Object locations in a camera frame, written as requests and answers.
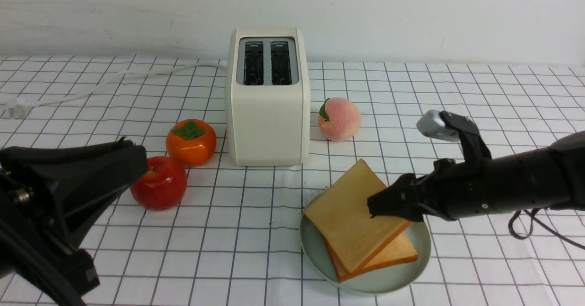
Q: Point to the white grid tablecloth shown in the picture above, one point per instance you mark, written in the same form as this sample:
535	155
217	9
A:
234	241

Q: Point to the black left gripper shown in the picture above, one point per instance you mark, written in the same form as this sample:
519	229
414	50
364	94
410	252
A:
50	199

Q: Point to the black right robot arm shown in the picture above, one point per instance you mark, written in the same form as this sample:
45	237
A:
551	177

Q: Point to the orange persimmon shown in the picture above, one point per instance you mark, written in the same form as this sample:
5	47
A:
191	142

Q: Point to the light green plate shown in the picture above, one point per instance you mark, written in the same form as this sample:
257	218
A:
381	281

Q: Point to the pink peach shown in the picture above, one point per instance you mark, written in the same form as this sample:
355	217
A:
338	119

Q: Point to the toast slice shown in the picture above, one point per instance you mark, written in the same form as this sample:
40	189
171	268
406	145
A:
399	251
342	217

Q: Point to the white two-slot toaster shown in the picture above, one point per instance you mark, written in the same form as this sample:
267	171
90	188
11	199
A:
267	97

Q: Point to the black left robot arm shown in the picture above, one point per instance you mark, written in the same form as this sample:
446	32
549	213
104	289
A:
50	199

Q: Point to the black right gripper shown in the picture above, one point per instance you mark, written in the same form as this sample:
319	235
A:
452	191

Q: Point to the red apple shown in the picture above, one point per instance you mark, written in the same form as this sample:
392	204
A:
163	186

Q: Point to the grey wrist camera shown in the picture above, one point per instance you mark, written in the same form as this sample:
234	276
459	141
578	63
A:
432	126

